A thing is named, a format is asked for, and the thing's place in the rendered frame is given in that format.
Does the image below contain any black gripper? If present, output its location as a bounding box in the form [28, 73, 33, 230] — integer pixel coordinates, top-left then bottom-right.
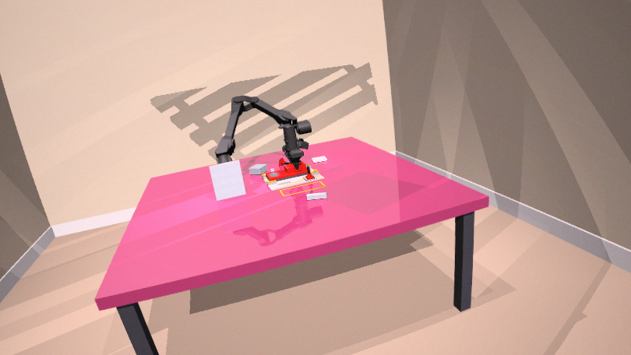
[282, 136, 304, 170]

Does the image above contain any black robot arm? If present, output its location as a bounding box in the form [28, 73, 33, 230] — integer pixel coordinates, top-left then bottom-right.
[215, 96, 312, 164]

